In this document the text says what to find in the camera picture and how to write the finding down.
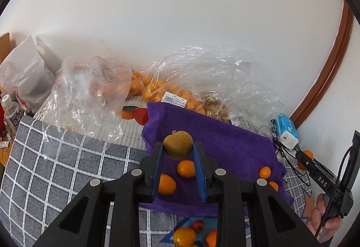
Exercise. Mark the person's right hand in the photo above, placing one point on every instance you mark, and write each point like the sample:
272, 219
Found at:
323, 224

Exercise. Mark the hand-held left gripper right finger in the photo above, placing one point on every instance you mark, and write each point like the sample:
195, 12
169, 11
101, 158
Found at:
199, 176

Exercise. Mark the clear plastic bag with label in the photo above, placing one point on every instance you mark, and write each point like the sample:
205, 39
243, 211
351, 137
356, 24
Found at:
202, 69

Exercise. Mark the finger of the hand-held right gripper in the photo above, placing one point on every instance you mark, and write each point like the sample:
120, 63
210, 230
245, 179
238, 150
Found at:
315, 172

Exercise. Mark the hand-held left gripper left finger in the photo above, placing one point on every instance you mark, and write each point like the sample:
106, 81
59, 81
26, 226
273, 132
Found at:
157, 176

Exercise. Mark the small orange citrus fruit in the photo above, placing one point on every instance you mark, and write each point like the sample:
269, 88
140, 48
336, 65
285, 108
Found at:
186, 168
167, 185
273, 185
265, 172
211, 238
184, 236
308, 155

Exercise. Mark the white plastic bag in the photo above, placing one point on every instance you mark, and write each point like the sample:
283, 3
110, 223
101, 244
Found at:
28, 72

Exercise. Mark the heap of brown longans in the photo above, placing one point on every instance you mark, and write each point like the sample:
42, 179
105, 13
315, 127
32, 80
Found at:
216, 107

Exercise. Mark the white price label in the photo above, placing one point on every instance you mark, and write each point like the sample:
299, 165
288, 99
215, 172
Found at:
174, 100

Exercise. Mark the blue white box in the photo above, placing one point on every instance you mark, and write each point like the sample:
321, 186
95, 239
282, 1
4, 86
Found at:
287, 130

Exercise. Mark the grey checked tablecloth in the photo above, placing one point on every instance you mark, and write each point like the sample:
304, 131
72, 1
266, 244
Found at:
56, 165

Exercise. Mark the small green red jujube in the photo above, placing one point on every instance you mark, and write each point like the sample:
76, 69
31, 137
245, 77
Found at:
198, 226

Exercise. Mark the clear plastic bag with longans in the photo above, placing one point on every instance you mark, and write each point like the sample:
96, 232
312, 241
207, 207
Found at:
253, 106

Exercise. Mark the wooden chair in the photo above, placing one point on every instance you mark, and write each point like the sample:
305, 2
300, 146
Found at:
3, 44

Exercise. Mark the crumpled clear plastic bag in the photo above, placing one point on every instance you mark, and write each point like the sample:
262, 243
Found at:
84, 95

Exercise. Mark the brown wooden door frame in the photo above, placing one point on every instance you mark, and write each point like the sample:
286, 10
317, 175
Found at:
323, 72

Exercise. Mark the heap of bagged oranges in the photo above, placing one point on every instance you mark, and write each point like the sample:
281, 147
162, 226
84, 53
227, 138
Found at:
152, 89

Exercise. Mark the purple towel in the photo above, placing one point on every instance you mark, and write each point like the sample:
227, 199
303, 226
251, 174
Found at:
230, 145

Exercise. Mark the round brown green fruit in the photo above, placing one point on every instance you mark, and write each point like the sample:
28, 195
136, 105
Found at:
178, 148

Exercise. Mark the plastic bottle with white cap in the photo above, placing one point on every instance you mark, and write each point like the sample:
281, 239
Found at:
12, 117

